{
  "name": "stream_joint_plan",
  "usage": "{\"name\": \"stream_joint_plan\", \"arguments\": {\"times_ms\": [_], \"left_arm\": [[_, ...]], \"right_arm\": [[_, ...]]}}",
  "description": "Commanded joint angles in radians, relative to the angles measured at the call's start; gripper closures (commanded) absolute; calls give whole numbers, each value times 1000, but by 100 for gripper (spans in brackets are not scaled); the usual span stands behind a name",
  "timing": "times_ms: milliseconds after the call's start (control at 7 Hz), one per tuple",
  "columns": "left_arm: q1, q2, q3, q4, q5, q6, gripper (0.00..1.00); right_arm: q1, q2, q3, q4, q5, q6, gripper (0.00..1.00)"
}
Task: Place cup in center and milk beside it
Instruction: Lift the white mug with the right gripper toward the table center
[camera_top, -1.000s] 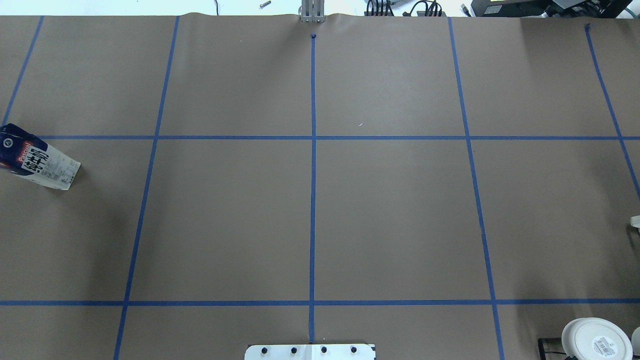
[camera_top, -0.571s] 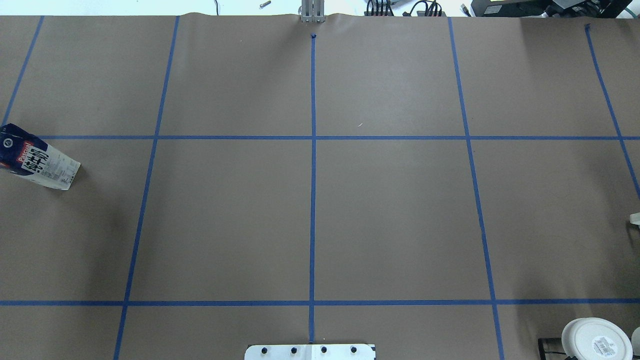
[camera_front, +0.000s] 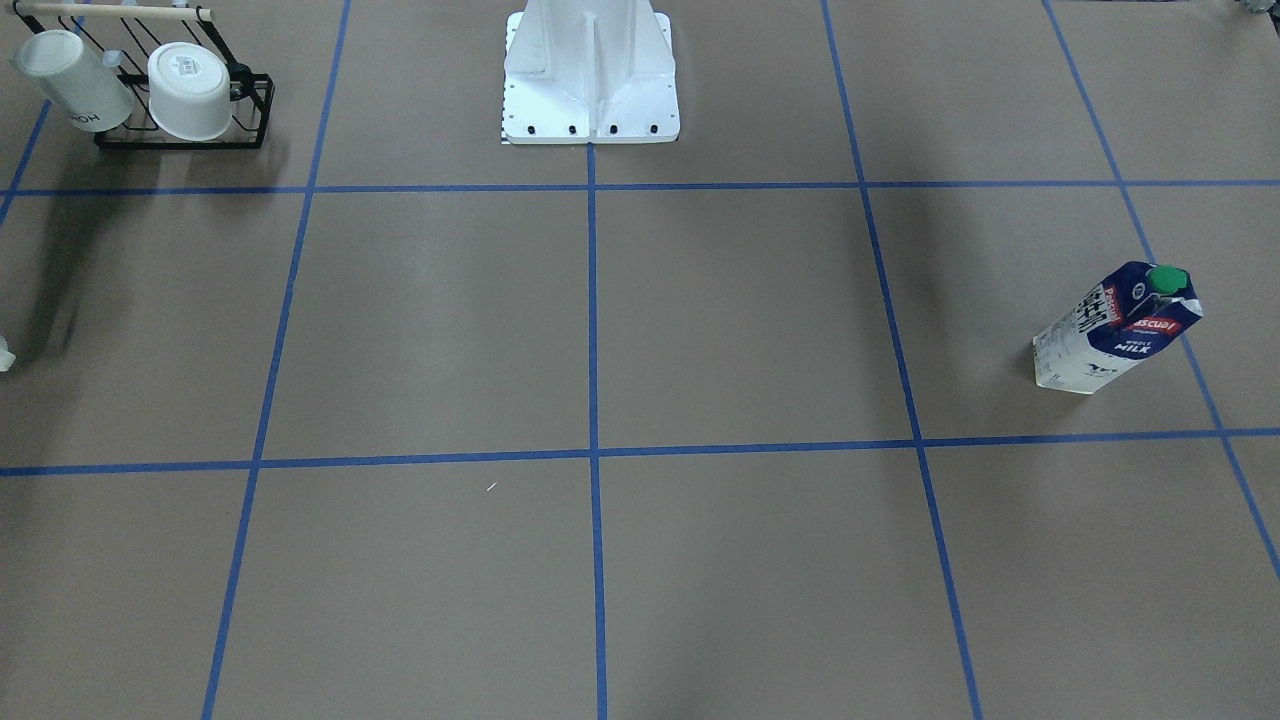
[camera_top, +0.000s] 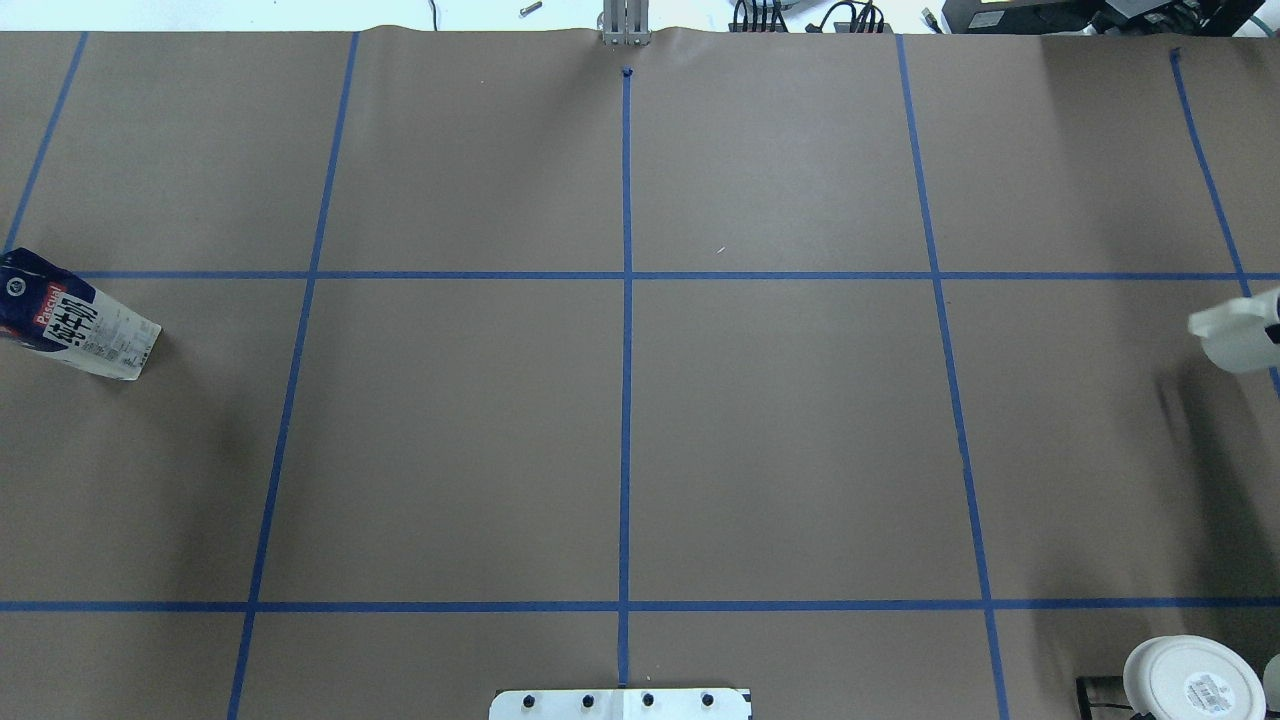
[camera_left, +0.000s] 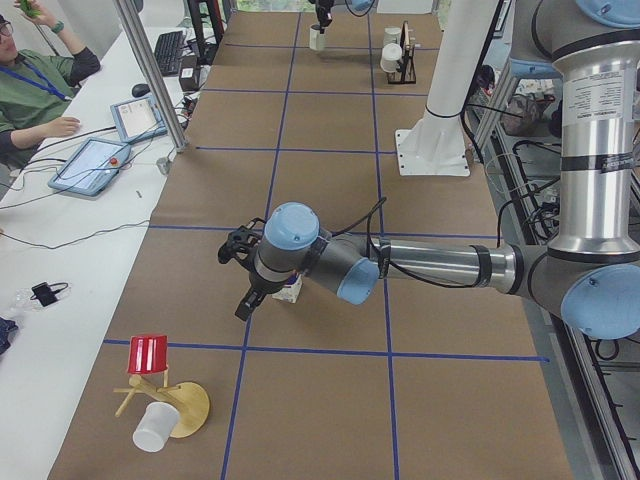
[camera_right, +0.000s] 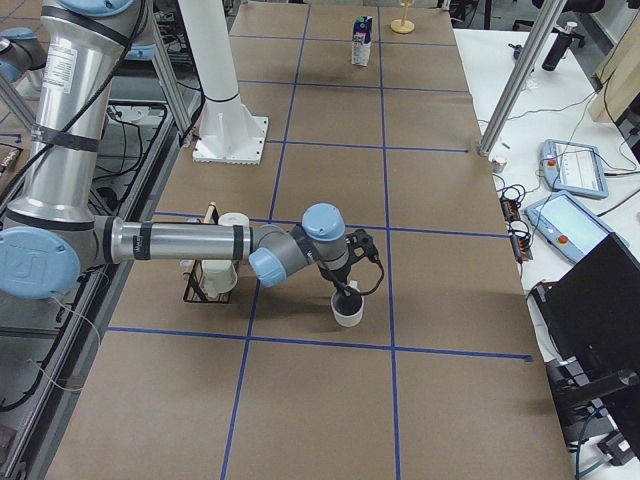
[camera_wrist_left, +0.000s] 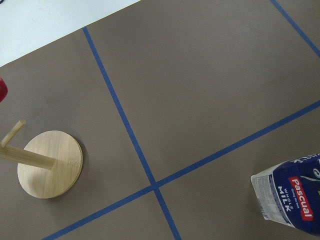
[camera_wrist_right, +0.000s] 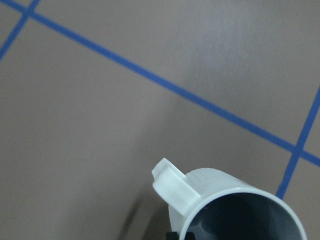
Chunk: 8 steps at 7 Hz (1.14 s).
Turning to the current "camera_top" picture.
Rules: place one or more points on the white mug with handle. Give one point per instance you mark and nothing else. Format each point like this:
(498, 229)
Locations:
(1240, 335)

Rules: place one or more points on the white camera stand base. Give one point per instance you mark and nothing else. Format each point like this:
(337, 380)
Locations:
(623, 703)

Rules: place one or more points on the aluminium profile post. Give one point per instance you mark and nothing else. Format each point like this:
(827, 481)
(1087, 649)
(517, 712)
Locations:
(625, 23)

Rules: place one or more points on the blue white milk carton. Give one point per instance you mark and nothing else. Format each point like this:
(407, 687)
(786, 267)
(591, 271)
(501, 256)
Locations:
(54, 313)

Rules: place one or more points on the white upturned cup right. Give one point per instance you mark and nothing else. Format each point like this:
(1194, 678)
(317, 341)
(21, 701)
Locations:
(1192, 677)

